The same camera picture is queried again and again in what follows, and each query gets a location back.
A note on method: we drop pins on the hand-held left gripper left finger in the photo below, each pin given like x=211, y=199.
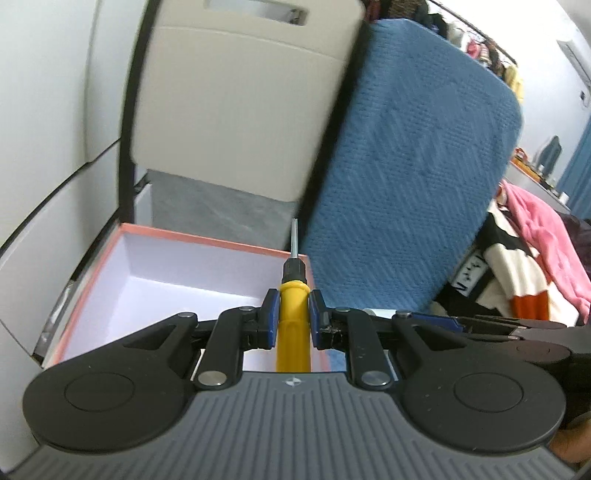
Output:
x=271, y=318

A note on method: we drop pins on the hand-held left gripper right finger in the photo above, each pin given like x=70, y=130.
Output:
x=316, y=318

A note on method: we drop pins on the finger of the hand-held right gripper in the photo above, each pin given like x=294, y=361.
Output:
x=485, y=325

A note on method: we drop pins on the yellow screwdriver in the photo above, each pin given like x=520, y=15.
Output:
x=293, y=323

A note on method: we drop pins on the white box with orange rim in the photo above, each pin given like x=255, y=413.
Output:
x=184, y=263

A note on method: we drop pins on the person's right hand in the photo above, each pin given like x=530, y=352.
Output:
x=572, y=443

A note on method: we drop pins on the white printed cloth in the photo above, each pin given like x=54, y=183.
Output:
x=472, y=276

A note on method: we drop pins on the pile of colourful clothes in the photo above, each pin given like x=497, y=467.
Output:
x=508, y=272

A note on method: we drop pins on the pink blanket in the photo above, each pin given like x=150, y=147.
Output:
x=545, y=221

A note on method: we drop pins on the blue curtain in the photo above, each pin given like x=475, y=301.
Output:
x=577, y=180

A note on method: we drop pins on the blue quilted mat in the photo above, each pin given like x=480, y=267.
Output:
x=415, y=161

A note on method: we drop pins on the teal garment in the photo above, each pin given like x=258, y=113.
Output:
x=551, y=154

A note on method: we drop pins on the beige folding chair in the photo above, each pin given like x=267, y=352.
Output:
x=240, y=115

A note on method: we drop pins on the yellow hanging garment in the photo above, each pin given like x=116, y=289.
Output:
x=516, y=85

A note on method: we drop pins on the dark brown hanging garment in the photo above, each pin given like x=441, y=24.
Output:
x=495, y=59

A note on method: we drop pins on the white air conditioner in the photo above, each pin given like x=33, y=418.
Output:
x=577, y=60

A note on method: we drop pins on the white floral hanging garment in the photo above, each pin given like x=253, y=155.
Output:
x=456, y=32

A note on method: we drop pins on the white wall switch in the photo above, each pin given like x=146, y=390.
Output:
x=584, y=98

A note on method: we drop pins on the black clothes rail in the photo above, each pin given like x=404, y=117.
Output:
x=480, y=28

